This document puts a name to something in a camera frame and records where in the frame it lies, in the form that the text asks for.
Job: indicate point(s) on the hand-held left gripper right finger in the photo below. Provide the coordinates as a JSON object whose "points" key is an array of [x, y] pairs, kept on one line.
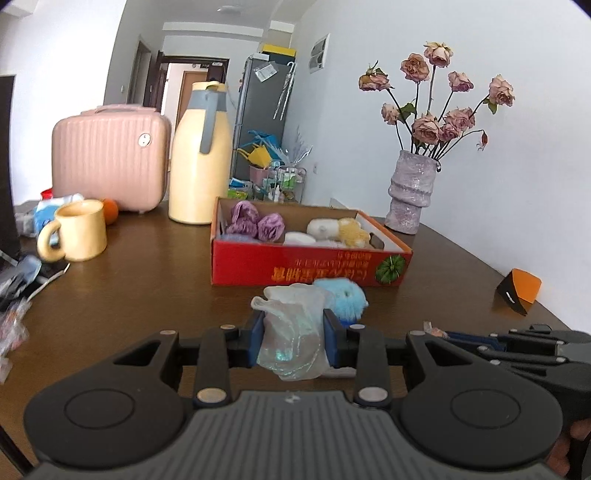
{"points": [[330, 337]]}

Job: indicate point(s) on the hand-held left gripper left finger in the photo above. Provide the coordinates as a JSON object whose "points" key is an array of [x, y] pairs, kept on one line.
{"points": [[256, 337]]}

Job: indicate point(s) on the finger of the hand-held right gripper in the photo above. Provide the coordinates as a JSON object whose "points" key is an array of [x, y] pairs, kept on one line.
{"points": [[466, 336], [517, 355]]}

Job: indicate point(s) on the clear plastic bag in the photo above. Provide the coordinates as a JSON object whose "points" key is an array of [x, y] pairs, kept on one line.
{"points": [[291, 332]]}

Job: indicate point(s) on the red cardboard box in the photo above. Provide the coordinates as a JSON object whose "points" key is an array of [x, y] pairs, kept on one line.
{"points": [[300, 270]]}

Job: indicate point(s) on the yellow and white plush toy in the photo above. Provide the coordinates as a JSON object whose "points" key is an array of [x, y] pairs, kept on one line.
{"points": [[353, 233]]}

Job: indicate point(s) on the white soft bundle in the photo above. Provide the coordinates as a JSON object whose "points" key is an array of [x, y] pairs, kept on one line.
{"points": [[299, 238]]}

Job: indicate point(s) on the purple soft flower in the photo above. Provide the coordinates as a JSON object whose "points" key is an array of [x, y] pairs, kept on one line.
{"points": [[271, 227], [244, 217]]}

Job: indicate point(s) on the person's right hand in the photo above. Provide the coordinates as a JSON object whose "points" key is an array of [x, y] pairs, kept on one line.
{"points": [[579, 431]]}

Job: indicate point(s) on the blue fluffy ball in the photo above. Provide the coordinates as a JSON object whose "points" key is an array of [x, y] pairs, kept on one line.
{"points": [[344, 295]]}

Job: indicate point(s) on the orange and black wedge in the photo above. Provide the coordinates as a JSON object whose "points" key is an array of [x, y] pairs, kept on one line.
{"points": [[526, 284]]}

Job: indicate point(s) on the ribbed lilac vase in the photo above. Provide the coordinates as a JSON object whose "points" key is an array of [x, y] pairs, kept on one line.
{"points": [[408, 194]]}

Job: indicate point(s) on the yellow thermos jug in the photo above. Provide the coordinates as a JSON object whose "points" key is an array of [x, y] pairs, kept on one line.
{"points": [[198, 184]]}

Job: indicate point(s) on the orange fruit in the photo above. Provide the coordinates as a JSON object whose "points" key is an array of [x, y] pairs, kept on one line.
{"points": [[111, 211]]}

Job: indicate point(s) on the yellow ceramic mug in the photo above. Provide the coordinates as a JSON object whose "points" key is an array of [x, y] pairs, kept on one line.
{"points": [[83, 230]]}

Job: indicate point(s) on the bunch of dried pink roses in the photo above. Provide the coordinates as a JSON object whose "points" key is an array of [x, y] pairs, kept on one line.
{"points": [[425, 127]]}

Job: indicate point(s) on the grey refrigerator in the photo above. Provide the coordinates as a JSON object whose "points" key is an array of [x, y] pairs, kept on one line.
{"points": [[263, 115]]}

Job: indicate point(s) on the black flat pouch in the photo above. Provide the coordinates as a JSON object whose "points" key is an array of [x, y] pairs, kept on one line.
{"points": [[41, 272]]}

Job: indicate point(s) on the pink hard-shell suitcase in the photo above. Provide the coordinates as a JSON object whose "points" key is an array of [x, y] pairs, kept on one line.
{"points": [[106, 161]]}

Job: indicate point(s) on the clear plastic packets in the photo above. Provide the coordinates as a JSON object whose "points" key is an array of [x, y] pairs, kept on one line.
{"points": [[11, 332]]}

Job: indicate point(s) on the brown wooden door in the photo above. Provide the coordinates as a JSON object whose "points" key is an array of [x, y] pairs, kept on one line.
{"points": [[187, 101]]}

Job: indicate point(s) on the blue and white tissue pack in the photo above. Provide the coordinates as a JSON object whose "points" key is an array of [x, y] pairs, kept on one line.
{"points": [[46, 210]]}

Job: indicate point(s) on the hanging clear umbrella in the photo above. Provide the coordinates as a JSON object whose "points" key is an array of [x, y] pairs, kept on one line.
{"points": [[285, 90]]}

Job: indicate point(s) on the yellow box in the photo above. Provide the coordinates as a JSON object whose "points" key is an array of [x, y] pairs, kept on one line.
{"points": [[279, 50]]}

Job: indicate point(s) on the black monitor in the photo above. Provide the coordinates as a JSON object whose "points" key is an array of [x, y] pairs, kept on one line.
{"points": [[8, 175]]}

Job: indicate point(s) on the ceiling lamp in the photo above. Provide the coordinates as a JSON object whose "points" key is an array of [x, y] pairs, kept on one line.
{"points": [[233, 8]]}

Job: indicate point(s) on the dark wooden door frame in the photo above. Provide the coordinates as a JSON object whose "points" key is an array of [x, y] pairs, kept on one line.
{"points": [[217, 83]]}

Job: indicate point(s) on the white wall vent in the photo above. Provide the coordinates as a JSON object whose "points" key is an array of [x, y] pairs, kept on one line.
{"points": [[319, 53]]}

